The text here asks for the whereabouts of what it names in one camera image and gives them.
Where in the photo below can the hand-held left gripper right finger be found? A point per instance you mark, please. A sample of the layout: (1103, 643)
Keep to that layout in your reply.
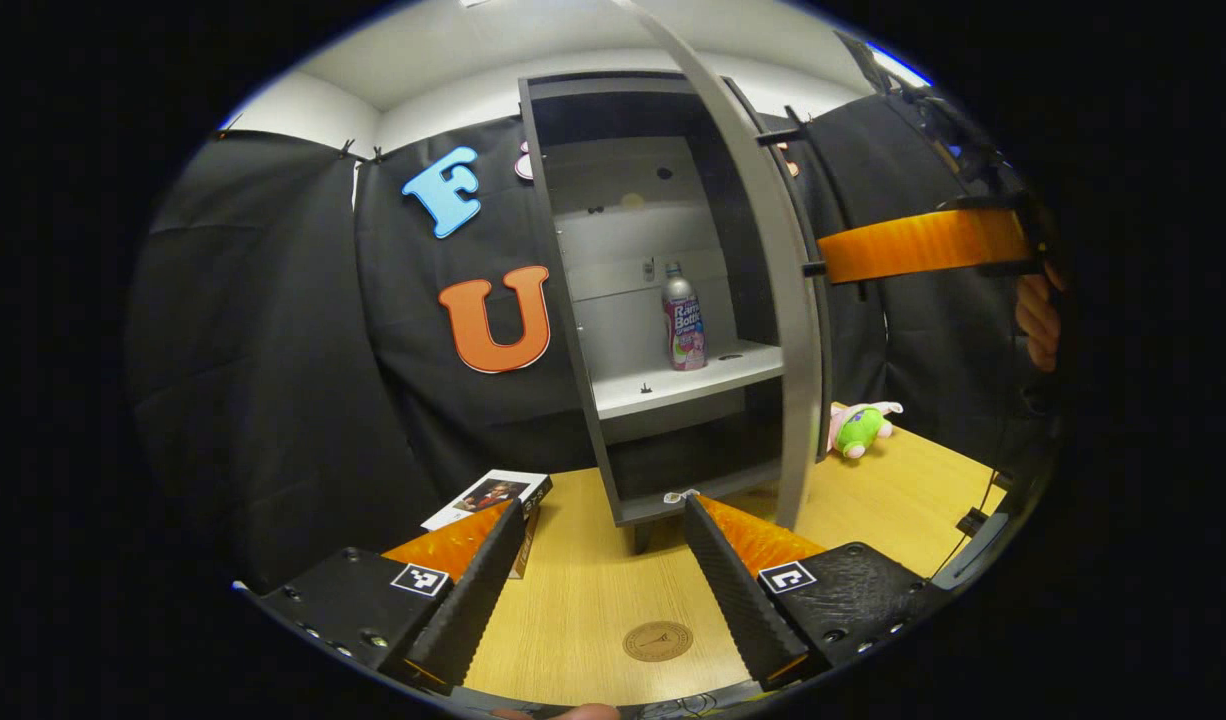
(738, 600)

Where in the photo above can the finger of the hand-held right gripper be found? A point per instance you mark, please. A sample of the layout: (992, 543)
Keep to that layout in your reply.
(923, 245)

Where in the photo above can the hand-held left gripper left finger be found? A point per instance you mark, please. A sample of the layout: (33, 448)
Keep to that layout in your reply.
(478, 600)

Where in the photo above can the grey cabinet door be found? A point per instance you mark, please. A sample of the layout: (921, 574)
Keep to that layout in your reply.
(798, 350)

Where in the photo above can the grey cabinet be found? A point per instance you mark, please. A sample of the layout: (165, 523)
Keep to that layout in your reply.
(673, 390)

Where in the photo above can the silver bottle with pink label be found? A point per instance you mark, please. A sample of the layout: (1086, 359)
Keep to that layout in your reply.
(684, 320)

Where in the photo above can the brown book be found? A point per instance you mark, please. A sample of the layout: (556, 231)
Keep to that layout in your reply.
(525, 545)

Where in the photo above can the white book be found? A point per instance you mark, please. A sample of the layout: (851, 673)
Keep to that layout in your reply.
(488, 495)

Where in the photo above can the green and pink plush toy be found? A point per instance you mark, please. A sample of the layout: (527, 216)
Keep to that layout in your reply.
(858, 430)

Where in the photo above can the black backdrop cloth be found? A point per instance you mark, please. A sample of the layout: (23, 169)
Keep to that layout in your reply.
(273, 350)

